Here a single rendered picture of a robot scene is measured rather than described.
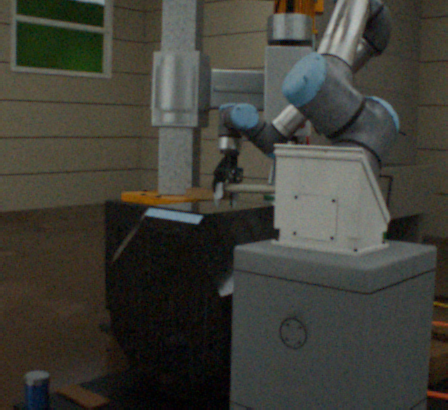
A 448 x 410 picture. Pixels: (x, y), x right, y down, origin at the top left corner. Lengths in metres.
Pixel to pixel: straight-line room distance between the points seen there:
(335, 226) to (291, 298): 0.20
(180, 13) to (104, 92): 6.56
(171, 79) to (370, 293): 2.29
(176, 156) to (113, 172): 6.70
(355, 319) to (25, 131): 8.09
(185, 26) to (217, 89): 0.39
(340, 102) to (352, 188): 0.25
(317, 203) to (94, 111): 8.51
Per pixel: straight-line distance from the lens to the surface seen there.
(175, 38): 3.67
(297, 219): 1.70
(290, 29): 3.14
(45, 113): 9.53
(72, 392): 2.94
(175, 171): 3.64
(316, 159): 1.66
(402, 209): 6.13
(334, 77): 1.74
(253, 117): 2.34
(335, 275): 1.54
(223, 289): 2.44
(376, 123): 1.79
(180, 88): 3.56
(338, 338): 1.57
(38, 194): 9.51
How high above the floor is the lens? 1.14
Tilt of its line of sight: 5 degrees down
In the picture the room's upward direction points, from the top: 1 degrees clockwise
